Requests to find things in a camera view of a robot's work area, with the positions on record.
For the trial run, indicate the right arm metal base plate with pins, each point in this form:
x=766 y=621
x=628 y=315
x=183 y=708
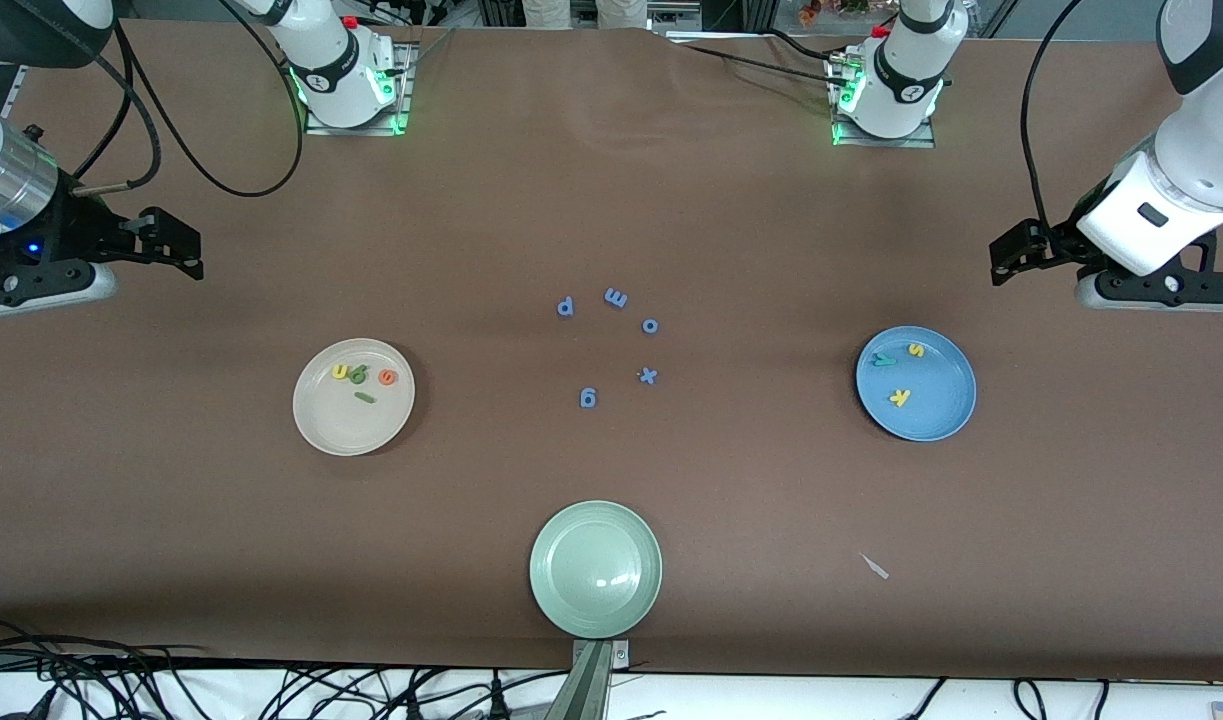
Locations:
x=356 y=131

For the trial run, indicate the orange plastic object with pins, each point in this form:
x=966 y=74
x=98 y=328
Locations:
x=811 y=12

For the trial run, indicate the pale green plate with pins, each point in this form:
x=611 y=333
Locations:
x=596 y=570

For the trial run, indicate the person leg beige trousers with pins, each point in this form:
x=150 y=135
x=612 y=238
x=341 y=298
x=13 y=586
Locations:
x=621 y=12
x=549 y=12

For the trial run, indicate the grey metal frame piece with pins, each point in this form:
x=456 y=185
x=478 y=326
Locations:
x=676 y=18

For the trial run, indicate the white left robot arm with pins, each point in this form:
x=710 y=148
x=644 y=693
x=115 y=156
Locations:
x=1201 y=150

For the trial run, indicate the aluminium frame rail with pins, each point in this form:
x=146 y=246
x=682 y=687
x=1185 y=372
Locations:
x=16 y=90

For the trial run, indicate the blue plate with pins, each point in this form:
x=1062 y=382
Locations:
x=931 y=410

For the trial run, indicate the beige brown plate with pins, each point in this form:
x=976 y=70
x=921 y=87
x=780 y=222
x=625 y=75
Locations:
x=341 y=425

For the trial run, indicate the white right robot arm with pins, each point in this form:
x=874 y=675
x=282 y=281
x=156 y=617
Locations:
x=331 y=70

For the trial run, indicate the yellow letter k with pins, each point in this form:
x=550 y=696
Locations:
x=901 y=397

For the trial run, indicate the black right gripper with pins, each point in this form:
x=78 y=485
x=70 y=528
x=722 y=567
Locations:
x=74 y=226

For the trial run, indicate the white tape scrap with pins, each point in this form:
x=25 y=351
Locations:
x=874 y=566

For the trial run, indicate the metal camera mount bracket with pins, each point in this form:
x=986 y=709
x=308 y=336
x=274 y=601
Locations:
x=591 y=685

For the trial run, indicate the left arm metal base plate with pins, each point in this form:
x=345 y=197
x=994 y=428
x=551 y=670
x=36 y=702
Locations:
x=886 y=143

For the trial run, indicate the blue letter m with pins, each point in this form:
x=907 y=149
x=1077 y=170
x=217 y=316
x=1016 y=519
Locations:
x=616 y=298

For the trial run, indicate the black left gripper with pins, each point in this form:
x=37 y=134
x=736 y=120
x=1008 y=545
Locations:
x=1059 y=243

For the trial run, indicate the green letter p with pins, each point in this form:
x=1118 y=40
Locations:
x=352 y=379

